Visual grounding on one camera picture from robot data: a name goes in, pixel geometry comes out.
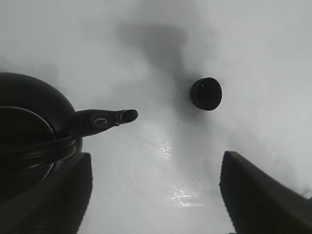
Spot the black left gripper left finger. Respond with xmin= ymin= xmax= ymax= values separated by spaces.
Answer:
xmin=0 ymin=153 xmax=93 ymax=234

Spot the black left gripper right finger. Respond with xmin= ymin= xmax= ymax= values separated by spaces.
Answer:
xmin=219 ymin=151 xmax=312 ymax=234

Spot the black kettle teapot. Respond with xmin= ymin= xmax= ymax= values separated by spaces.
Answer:
xmin=0 ymin=72 xmax=138 ymax=196

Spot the small black teacup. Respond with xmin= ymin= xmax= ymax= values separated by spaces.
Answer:
xmin=190 ymin=78 xmax=222 ymax=111

